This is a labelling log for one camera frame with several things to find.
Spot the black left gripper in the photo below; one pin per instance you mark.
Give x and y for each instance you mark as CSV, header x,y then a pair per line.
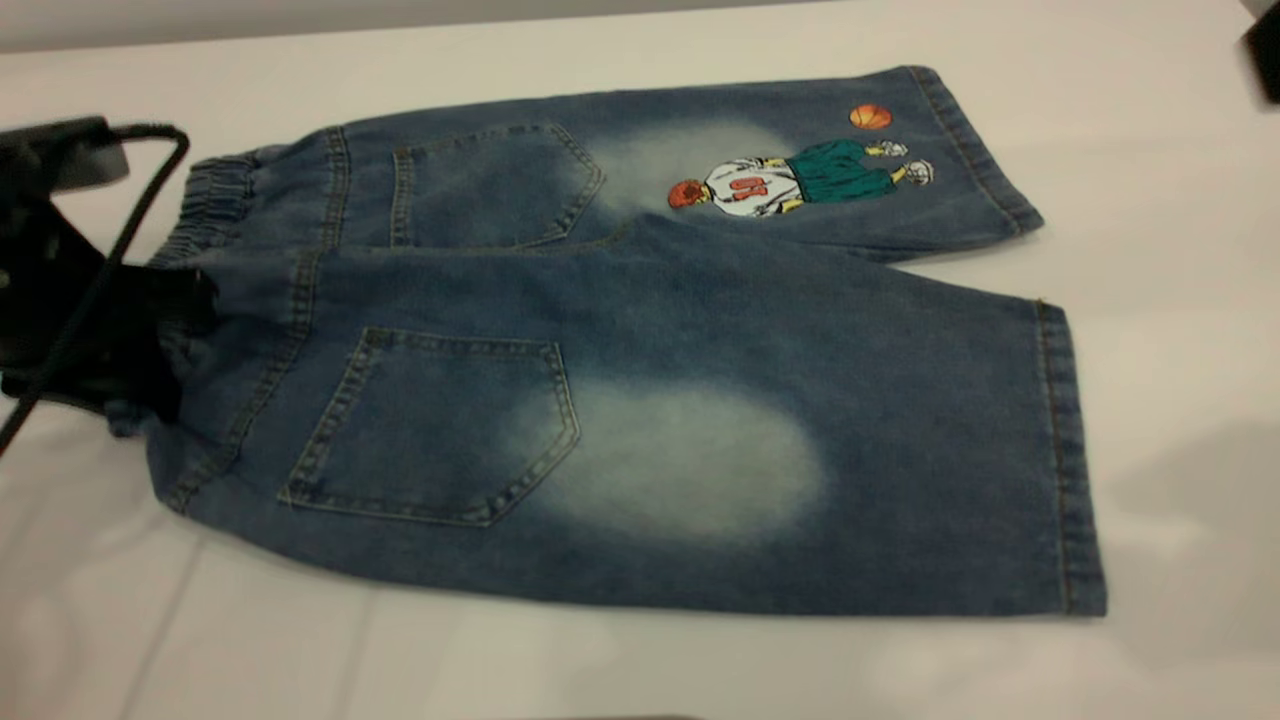
x,y
50,300

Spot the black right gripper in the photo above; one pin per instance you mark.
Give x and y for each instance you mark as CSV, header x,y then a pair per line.
x,y
1265,55

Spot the blue denim pants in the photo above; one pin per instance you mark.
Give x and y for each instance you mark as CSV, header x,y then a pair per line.
x,y
700,330

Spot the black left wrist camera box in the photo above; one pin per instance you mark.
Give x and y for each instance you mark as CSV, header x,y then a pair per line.
x,y
60,155

